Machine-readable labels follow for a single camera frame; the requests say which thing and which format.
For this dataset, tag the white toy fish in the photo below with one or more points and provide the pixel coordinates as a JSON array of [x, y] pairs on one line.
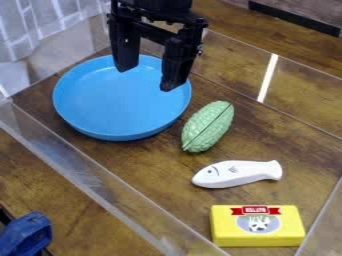
[[236, 172]]

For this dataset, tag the blue clamp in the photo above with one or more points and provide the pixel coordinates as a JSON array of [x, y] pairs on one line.
[[27, 235]]

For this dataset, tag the yellow butter brick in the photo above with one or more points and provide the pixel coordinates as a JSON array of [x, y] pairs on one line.
[[257, 226]]

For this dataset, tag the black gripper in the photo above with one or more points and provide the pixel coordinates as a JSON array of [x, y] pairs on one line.
[[166, 22]]

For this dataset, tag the green bitter gourd toy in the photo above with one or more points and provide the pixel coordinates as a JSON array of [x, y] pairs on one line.
[[208, 126]]

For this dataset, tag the blue round tray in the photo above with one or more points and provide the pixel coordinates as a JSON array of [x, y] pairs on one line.
[[118, 106]]

